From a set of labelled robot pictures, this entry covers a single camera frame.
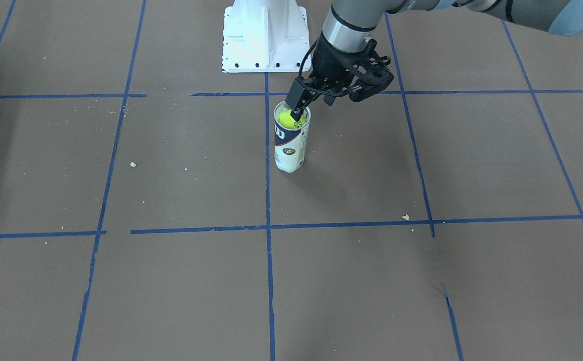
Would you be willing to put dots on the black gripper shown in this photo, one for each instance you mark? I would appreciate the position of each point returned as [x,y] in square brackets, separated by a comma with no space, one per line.
[329,63]

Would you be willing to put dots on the yellow tennis ball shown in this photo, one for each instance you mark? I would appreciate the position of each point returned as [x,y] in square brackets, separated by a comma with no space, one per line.
[287,121]

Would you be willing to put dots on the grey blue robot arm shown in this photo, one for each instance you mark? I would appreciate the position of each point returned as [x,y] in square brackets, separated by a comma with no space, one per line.
[350,24]

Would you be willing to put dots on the clear tennis ball can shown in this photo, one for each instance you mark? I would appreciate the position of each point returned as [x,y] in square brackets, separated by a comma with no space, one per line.
[290,145]

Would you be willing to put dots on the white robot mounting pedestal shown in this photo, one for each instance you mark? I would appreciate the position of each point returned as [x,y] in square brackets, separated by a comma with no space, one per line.
[264,36]

